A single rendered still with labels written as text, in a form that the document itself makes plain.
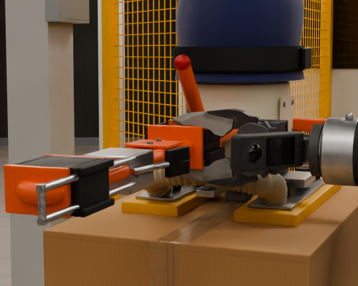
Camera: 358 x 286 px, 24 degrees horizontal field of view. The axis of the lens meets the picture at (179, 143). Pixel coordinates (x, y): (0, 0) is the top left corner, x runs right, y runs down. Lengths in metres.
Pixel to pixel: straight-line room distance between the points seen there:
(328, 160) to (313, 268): 0.14
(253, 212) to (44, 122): 1.49
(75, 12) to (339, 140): 1.72
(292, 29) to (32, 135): 1.48
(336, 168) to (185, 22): 0.41
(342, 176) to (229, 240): 0.18
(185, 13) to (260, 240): 0.41
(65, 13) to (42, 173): 1.82
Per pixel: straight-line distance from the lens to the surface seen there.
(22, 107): 2.70
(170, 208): 1.30
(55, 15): 2.61
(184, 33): 1.35
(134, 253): 1.17
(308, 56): 1.38
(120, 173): 0.92
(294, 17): 1.35
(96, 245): 1.20
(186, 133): 1.14
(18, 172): 0.85
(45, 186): 0.77
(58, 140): 2.70
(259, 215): 1.25
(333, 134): 1.08
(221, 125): 1.13
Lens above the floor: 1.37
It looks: 6 degrees down
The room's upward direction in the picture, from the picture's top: straight up
